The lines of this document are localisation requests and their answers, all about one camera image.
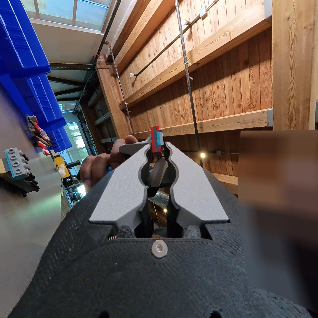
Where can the red teal brick assembly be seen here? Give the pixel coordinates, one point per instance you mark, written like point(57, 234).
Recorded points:
point(156, 141)

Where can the yellow white brick model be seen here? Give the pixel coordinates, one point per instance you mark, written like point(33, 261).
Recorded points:
point(59, 161)

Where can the small spotlight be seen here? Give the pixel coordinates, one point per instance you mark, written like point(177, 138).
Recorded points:
point(186, 22)
point(133, 74)

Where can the wooden post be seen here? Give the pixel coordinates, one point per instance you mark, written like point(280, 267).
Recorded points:
point(293, 62)

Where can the grey black brick chassis model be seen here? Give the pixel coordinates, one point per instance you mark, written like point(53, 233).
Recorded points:
point(17, 164)

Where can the skylight window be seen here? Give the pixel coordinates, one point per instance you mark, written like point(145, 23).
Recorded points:
point(62, 10)

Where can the silver air duct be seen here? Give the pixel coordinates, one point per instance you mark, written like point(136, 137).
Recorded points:
point(160, 197)

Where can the wooden beam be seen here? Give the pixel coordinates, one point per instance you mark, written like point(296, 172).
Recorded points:
point(198, 57)
point(111, 104)
point(223, 123)

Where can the red black brick model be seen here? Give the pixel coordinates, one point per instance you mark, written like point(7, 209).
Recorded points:
point(41, 142)

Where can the black conduit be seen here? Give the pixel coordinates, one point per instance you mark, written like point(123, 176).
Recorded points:
point(174, 41)

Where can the metal pipe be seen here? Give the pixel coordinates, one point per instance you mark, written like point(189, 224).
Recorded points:
point(185, 49)
point(121, 87)

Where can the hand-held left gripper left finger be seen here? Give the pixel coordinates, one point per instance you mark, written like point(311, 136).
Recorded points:
point(119, 193)

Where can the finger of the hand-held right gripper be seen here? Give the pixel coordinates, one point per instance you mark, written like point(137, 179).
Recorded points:
point(157, 174)
point(131, 149)

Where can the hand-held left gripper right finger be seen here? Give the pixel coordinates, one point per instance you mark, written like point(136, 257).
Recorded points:
point(198, 196)

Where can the grey junction box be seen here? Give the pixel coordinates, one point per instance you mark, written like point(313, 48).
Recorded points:
point(203, 12)

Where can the blue plastic bin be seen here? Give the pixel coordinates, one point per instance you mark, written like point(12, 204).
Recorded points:
point(42, 99)
point(60, 139)
point(19, 37)

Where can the person's right hand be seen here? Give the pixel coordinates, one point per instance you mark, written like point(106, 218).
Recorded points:
point(99, 166)

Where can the glowing round lamp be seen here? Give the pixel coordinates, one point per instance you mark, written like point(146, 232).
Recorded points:
point(202, 155)

